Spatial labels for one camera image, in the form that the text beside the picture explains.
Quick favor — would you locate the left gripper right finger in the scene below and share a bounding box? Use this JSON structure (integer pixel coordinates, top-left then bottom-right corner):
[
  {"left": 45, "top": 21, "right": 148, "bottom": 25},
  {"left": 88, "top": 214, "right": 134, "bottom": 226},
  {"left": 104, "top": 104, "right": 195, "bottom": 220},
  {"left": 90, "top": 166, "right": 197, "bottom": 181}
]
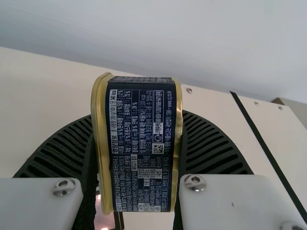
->
[{"left": 171, "top": 110, "right": 307, "bottom": 230}]

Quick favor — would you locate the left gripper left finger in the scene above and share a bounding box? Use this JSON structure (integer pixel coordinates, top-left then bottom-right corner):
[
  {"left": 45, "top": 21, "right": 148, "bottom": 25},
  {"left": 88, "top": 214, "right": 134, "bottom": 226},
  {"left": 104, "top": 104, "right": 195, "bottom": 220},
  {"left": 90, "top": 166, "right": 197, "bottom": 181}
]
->
[{"left": 0, "top": 114, "right": 100, "bottom": 230}]

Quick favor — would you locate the rectangular gold and navy tin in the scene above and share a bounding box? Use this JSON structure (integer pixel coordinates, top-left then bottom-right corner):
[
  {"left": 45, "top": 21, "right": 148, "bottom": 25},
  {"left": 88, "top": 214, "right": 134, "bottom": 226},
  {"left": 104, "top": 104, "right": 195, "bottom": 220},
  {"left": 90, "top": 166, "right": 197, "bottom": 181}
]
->
[{"left": 91, "top": 71, "right": 185, "bottom": 215}]

